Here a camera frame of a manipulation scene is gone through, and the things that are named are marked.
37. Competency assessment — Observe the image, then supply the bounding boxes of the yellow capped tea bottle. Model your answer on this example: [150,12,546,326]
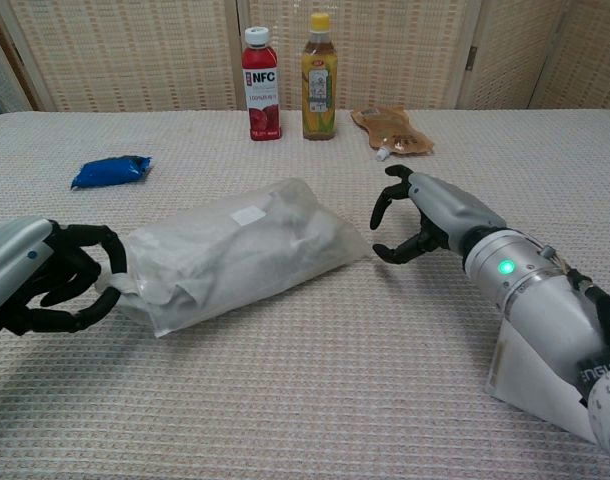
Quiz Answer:
[300,12,339,141]

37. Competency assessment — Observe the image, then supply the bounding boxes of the red NFC juice bottle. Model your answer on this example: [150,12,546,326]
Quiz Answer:
[241,26,283,142]

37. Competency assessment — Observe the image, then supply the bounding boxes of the white plastic package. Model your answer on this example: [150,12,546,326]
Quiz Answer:
[94,177,371,340]

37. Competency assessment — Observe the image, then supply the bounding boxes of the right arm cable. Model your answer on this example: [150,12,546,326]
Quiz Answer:
[564,268,610,354]

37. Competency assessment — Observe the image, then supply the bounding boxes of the woven folding screen panel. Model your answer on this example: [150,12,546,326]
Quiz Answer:
[457,0,569,110]
[0,0,242,113]
[234,0,480,111]
[529,0,610,110]

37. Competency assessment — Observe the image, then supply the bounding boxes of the blue snack packet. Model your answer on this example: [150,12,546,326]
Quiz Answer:
[69,155,154,191]

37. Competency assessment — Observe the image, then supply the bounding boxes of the white flat box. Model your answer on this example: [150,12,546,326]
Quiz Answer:
[484,319,599,445]

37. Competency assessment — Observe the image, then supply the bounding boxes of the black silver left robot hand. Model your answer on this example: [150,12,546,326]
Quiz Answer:
[0,215,129,344]

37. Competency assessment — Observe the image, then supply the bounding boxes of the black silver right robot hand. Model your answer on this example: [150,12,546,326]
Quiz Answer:
[369,164,509,266]

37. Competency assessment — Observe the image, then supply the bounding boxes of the woven white tablecloth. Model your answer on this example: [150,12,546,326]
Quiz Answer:
[0,108,610,480]

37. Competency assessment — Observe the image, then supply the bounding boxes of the brown spout pouch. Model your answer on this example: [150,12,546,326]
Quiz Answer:
[349,104,436,163]

